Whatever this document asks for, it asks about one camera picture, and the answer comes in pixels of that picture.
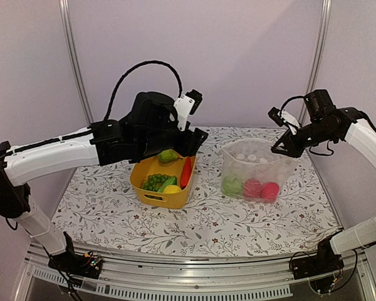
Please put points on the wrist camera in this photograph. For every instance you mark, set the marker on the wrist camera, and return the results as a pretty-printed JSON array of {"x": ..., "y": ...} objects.
[
  {"x": 186, "y": 105},
  {"x": 283, "y": 118}
]

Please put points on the yellow toy lemon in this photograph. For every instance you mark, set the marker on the yellow toy lemon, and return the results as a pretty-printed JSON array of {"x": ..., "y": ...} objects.
[{"x": 172, "y": 189}]

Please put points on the left aluminium frame post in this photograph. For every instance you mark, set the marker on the left aluminium frame post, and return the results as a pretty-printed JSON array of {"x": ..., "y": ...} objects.
[{"x": 65, "y": 14}]

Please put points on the red toy tomato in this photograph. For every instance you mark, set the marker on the red toy tomato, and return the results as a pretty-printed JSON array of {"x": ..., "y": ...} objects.
[{"x": 269, "y": 191}]

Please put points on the aluminium frame post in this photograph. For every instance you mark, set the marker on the aluminium frame post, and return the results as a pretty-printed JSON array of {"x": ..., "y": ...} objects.
[
  {"x": 320, "y": 44},
  {"x": 65, "y": 14}
]

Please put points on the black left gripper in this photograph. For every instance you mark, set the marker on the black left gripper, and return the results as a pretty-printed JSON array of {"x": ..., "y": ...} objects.
[{"x": 192, "y": 142}]

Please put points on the floral tablecloth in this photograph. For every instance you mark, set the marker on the floral tablecloth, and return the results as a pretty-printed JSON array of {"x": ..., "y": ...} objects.
[{"x": 100, "y": 207}]

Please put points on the green toy apple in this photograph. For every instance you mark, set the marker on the green toy apple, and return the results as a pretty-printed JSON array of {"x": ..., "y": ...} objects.
[{"x": 232, "y": 186}]

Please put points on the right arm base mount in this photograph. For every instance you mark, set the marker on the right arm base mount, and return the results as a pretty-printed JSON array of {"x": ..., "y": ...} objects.
[{"x": 303, "y": 265}]

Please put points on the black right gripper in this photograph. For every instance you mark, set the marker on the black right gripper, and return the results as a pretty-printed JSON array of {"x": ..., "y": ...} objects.
[{"x": 286, "y": 138}]

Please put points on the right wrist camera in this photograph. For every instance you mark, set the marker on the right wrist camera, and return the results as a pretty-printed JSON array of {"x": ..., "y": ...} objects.
[{"x": 283, "y": 118}]

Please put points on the red toy chili pepper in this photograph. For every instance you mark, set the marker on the red toy chili pepper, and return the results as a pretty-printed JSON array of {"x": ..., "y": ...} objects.
[{"x": 186, "y": 173}]

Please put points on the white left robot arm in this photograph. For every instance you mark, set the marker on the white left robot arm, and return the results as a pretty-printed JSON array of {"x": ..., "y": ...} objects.
[{"x": 155, "y": 123}]

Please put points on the green toy pear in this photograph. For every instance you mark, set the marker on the green toy pear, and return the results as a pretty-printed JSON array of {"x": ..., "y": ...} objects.
[{"x": 167, "y": 156}]

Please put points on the clear zip top bag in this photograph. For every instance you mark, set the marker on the clear zip top bag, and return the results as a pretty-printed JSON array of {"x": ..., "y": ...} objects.
[{"x": 253, "y": 159}]

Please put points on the green toy grape bunch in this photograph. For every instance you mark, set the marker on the green toy grape bunch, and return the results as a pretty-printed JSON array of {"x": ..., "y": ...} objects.
[{"x": 154, "y": 182}]

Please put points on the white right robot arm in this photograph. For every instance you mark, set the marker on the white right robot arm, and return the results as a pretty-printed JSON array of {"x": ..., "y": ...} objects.
[{"x": 329, "y": 123}]

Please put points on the yellow plastic basket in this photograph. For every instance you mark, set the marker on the yellow plastic basket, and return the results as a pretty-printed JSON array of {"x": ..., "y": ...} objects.
[{"x": 153, "y": 166}]

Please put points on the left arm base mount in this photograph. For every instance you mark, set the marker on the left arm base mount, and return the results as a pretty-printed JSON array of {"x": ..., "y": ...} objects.
[{"x": 88, "y": 265}]

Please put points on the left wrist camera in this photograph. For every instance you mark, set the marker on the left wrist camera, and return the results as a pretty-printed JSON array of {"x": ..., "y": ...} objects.
[{"x": 186, "y": 105}]

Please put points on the right aluminium frame post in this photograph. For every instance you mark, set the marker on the right aluminium frame post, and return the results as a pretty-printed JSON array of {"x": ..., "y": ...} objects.
[{"x": 320, "y": 44}]

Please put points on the front aluminium rail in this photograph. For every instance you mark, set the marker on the front aluminium rail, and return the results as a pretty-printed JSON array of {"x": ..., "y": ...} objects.
[{"x": 129, "y": 275}]

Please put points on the red toy apple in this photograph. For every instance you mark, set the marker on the red toy apple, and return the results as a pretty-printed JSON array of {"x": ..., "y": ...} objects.
[{"x": 252, "y": 189}]

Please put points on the green toy cucumber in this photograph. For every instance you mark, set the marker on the green toy cucumber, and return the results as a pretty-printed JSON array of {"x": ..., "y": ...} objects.
[{"x": 169, "y": 182}]

